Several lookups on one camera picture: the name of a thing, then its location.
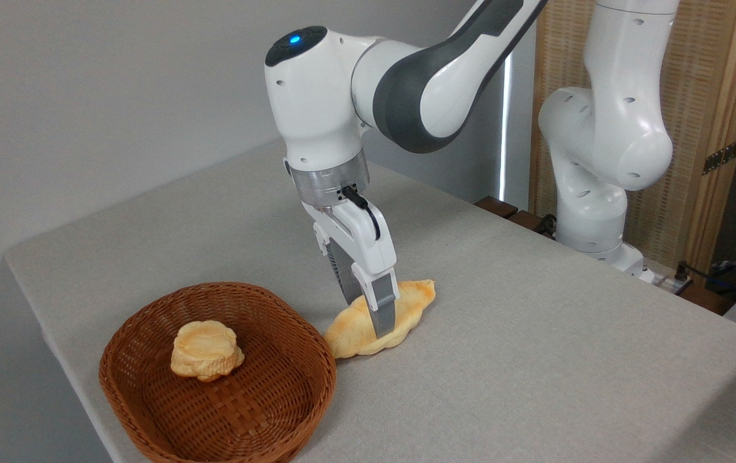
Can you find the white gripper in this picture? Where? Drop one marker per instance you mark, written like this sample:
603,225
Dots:
368,244

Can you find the long braided bread loaf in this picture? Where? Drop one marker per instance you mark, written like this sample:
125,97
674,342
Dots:
349,334

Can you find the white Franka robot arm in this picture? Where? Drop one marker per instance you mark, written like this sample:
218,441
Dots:
316,96

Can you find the brown woven wicker basket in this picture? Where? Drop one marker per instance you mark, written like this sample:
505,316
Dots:
246,411

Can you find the round golden bread roll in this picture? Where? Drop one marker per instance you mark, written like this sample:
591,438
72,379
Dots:
206,350

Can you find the dark brown wooden slat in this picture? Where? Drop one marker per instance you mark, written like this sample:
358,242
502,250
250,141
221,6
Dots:
525,220
495,206

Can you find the black clamp knob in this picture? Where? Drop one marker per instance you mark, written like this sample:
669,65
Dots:
547,226

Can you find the white power strip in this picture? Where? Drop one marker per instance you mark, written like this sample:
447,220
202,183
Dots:
661,280

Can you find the black power plug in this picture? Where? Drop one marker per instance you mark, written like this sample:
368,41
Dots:
682,270

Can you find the brown wooden board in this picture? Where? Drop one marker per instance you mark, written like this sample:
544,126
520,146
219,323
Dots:
709,299

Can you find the metal screen hinge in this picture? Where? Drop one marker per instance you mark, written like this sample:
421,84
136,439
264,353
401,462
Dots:
722,156

